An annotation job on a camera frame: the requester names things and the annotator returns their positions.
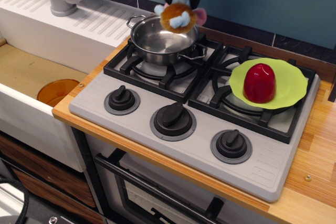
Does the black left stove knob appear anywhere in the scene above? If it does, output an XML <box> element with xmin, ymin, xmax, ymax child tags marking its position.
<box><xmin>104</xmin><ymin>85</ymin><xmax>141</xmax><ymax>116</ymax></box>

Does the lime green plate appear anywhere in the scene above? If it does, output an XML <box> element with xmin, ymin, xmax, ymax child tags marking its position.
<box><xmin>229</xmin><ymin>58</ymin><xmax>308</xmax><ymax>110</ymax></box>

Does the black right burner grate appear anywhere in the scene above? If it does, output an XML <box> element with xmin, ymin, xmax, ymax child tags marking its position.
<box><xmin>188</xmin><ymin>46</ymin><xmax>320</xmax><ymax>144</ymax></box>

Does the oven door with handle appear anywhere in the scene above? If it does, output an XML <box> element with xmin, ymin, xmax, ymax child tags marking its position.
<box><xmin>94</xmin><ymin>147</ymin><xmax>229</xmax><ymax>224</ymax></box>

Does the black middle stove knob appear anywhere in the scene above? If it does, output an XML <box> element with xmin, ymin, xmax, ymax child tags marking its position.
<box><xmin>150</xmin><ymin>102</ymin><xmax>197</xmax><ymax>142</ymax></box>

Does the stuffed elephant toy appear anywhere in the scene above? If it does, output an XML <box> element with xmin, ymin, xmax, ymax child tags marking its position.
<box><xmin>154</xmin><ymin>0</ymin><xmax>207</xmax><ymax>34</ymax></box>

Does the black burner grate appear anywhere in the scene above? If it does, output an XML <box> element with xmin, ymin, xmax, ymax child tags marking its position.
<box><xmin>188</xmin><ymin>46</ymin><xmax>320</xmax><ymax>144</ymax></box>
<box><xmin>103</xmin><ymin>33</ymin><xmax>224</xmax><ymax>103</ymax></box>

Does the black braided cable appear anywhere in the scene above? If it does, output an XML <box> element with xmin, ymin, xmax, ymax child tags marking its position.
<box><xmin>0</xmin><ymin>176</ymin><xmax>30</xmax><ymax>224</ymax></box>

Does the black left burner grate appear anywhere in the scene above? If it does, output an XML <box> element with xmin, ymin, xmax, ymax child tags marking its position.
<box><xmin>103</xmin><ymin>33</ymin><xmax>224</xmax><ymax>103</ymax></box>

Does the black stove knob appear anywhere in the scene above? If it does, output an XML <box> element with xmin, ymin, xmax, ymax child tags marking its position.
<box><xmin>150</xmin><ymin>102</ymin><xmax>197</xmax><ymax>142</ymax></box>
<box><xmin>211</xmin><ymin>129</ymin><xmax>253</xmax><ymax>165</ymax></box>
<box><xmin>104</xmin><ymin>85</ymin><xmax>141</xmax><ymax>116</ymax></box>

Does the wooden drawer front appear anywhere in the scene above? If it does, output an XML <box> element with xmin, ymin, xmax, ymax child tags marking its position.
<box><xmin>1</xmin><ymin>132</ymin><xmax>104</xmax><ymax>223</ymax></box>

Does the black right stove knob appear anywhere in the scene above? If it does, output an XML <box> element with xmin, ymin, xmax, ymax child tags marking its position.
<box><xmin>211</xmin><ymin>129</ymin><xmax>253</xmax><ymax>165</ymax></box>

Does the stainless steel pot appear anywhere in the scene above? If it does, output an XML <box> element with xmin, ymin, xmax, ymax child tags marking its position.
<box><xmin>127</xmin><ymin>15</ymin><xmax>207</xmax><ymax>66</ymax></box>

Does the grey toy stove top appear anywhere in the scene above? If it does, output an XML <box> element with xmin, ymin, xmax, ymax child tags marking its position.
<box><xmin>68</xmin><ymin>50</ymin><xmax>321</xmax><ymax>203</ymax></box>

